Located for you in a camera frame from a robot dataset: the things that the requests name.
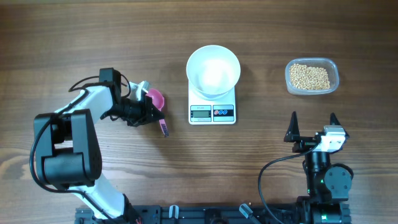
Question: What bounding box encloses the white kitchen scale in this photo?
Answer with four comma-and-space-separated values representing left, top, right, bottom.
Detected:
188, 83, 237, 125

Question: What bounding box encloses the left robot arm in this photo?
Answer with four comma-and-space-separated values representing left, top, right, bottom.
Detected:
29, 68, 164, 223

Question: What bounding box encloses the white bowl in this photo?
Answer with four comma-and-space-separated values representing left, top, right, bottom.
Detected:
186, 45, 241, 99

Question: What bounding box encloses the pink measuring scoop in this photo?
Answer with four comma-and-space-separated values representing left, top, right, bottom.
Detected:
146, 88, 169, 137

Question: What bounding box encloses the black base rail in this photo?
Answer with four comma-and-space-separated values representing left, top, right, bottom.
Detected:
75, 203, 352, 224

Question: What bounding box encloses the pile of dried soybeans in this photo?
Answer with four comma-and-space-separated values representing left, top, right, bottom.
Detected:
289, 63, 330, 90

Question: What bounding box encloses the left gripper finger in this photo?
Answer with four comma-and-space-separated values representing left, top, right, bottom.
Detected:
127, 116, 155, 127
144, 96, 165, 123

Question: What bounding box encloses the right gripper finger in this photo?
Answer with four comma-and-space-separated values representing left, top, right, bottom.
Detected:
330, 113, 349, 139
284, 111, 300, 142

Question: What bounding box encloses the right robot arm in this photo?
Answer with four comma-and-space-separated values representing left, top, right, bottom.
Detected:
284, 112, 354, 224

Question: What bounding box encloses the clear plastic container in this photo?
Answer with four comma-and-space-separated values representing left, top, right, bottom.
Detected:
285, 58, 340, 95

